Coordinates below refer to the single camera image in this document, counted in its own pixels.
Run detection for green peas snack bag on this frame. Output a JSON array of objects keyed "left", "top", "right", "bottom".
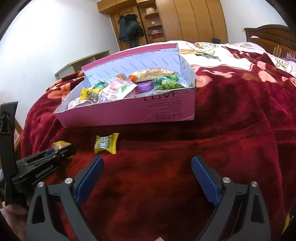
[{"left": 153, "top": 75, "right": 184, "bottom": 91}]

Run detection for black bag by wardrobe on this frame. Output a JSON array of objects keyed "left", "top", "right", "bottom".
[{"left": 212, "top": 38, "right": 221, "bottom": 44}]

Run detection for small peach jelly pouch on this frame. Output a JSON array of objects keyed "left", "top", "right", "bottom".
[{"left": 68, "top": 97, "right": 90, "bottom": 109}]

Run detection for wooden headboard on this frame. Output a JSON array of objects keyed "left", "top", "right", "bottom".
[{"left": 244, "top": 25, "right": 295, "bottom": 58}]

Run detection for large peach jelly pouch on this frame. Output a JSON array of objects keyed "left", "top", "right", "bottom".
[{"left": 97, "top": 76, "right": 137, "bottom": 103}]

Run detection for purple mint tin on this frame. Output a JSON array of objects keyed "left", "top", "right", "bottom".
[{"left": 135, "top": 80, "right": 154, "bottom": 94}]

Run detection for chocolate jelly cup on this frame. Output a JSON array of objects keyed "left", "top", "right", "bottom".
[{"left": 52, "top": 141, "right": 71, "bottom": 151}]

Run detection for dark red floral blanket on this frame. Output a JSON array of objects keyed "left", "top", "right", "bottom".
[{"left": 21, "top": 64, "right": 295, "bottom": 240}]

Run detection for pink cardboard box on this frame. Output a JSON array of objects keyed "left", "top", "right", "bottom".
[{"left": 54, "top": 42, "right": 196, "bottom": 128}]

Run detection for small green snack bag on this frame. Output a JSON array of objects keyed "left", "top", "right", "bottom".
[{"left": 92, "top": 81, "right": 108, "bottom": 89}]

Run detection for pink checked cartoon bedsheet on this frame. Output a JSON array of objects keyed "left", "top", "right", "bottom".
[{"left": 162, "top": 40, "right": 296, "bottom": 78}]

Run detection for round box on shelf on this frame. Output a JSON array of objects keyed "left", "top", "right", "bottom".
[{"left": 145, "top": 7, "right": 157, "bottom": 15}]

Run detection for red pot on shelf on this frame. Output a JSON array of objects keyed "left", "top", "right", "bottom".
[{"left": 148, "top": 30, "right": 163, "bottom": 39}]

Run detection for rice cracker orange pack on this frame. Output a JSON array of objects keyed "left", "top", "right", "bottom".
[{"left": 128, "top": 68, "right": 177, "bottom": 83}]

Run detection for low white shelf unit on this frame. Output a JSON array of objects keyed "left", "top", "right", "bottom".
[{"left": 55, "top": 50, "right": 110, "bottom": 80}]

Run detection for person's left hand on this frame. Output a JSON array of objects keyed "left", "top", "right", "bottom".
[{"left": 1, "top": 202, "right": 28, "bottom": 240}]

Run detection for yellow candy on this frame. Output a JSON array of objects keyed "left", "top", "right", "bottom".
[
  {"left": 94, "top": 133, "right": 119, "bottom": 154},
  {"left": 80, "top": 87, "right": 102, "bottom": 102}
]

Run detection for wooden wardrobe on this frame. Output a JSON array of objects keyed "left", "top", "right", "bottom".
[{"left": 97, "top": 1, "right": 228, "bottom": 45}]

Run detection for wooden side cabinet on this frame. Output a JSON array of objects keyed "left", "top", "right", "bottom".
[{"left": 14, "top": 120, "right": 23, "bottom": 152}]

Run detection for burger gummy candy packet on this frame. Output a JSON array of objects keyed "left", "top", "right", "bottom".
[{"left": 116, "top": 73, "right": 126, "bottom": 81}]

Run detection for dark hanging coats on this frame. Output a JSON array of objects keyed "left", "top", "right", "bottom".
[{"left": 118, "top": 14, "right": 144, "bottom": 48}]

